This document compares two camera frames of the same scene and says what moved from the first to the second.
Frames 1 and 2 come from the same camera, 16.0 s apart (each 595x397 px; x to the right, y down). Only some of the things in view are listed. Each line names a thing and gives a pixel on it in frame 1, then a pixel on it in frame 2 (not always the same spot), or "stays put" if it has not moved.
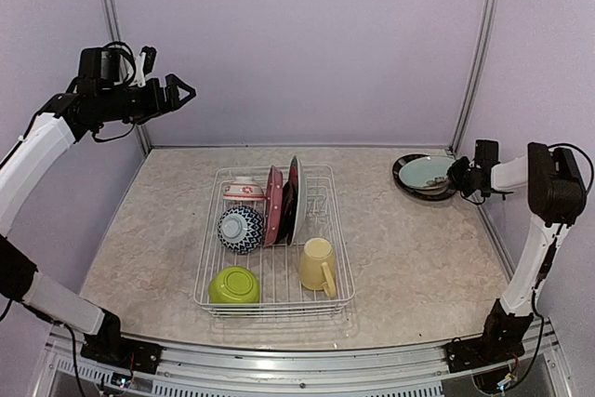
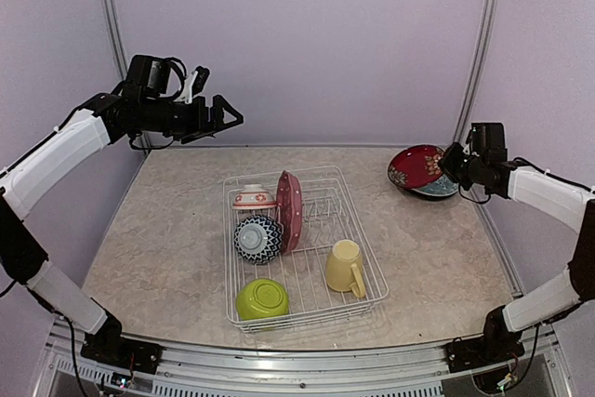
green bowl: x=233 y=285 to x=261 y=298
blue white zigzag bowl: x=240 y=229 to x=257 y=239
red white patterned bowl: x=244 y=188 to x=254 y=197
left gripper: x=157 y=105 to x=201 y=123
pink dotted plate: x=273 y=226 to x=289 y=204
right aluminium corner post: x=483 y=47 stays put
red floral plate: x=294 y=205 to x=415 y=165
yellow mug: x=317 y=266 to x=344 y=270
